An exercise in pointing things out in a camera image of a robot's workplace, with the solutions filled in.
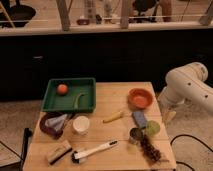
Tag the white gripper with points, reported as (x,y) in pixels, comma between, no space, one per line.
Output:
(167,111)

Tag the yellow banana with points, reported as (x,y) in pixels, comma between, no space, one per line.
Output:
(113,117)

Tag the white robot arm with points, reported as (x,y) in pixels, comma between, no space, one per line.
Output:
(185,82)

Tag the white paper cup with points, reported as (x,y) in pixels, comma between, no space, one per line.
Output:
(81,125)

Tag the green apple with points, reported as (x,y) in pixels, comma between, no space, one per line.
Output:
(152,128)

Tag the blue sponge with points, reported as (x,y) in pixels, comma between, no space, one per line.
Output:
(139,119)

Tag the orange bowl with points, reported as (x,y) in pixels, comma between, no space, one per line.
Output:
(140,98)

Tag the metal can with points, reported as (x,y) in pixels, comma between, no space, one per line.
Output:
(135,136)

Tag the purple grape bunch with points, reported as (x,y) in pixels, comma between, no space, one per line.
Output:
(153,154)

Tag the green plastic tray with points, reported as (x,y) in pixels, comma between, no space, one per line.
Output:
(53,102)

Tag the green bean pod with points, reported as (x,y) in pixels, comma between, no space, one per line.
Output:
(76,102)

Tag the orange fruit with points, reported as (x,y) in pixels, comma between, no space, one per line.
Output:
(62,89)

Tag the wooden block brush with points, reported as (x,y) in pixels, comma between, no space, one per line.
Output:
(59,151)

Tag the grey cloth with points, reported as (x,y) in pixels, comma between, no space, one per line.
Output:
(56,123)

